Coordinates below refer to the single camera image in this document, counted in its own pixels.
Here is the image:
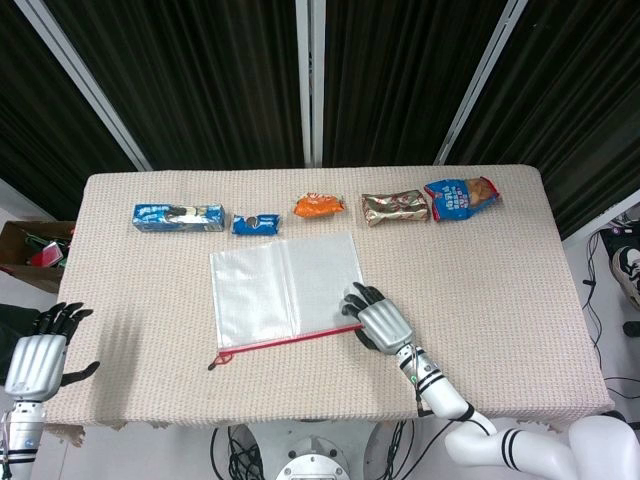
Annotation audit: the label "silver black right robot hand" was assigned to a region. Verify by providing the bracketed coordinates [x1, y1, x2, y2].
[341, 282, 416, 355]

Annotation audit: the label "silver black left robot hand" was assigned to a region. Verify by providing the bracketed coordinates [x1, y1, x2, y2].
[3, 301, 101, 401]

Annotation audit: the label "clear zipper bag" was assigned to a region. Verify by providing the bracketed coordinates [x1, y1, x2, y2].
[207, 231, 366, 372]

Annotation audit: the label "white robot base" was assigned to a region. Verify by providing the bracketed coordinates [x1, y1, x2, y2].
[246, 418, 401, 480]

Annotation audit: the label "blue biscuit bag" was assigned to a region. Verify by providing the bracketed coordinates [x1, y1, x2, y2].
[423, 175, 503, 224]

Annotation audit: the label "brown cardboard box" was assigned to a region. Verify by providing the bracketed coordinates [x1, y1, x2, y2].
[0, 220, 77, 294]

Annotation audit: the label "beige waffle tablecloth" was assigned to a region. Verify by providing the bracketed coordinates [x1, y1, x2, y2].
[28, 164, 616, 446]

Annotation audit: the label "gold red snack packet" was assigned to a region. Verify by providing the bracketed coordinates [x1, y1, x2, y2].
[360, 187, 432, 228]

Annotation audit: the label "orange snack packet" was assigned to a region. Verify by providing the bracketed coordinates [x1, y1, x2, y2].
[292, 193, 347, 221]

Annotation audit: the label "small blue cookie packet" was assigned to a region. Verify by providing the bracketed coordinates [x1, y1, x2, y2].
[230, 213, 282, 238]

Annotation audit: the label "long blue cookie box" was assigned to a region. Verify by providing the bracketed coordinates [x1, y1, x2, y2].
[131, 201, 226, 235]

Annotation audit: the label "black white sneaker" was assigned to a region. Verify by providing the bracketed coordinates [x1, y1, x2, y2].
[611, 245, 640, 311]

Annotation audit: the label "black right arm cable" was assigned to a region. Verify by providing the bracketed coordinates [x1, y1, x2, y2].
[412, 384, 499, 437]

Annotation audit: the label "black cable bundle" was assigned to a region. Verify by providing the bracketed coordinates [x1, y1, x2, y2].
[209, 423, 269, 480]

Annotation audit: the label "black floor cables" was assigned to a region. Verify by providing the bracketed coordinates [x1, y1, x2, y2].
[582, 212, 640, 416]

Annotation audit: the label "white frame post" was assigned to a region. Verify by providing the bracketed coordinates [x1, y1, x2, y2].
[432, 0, 530, 167]
[294, 0, 327, 169]
[8, 0, 152, 172]

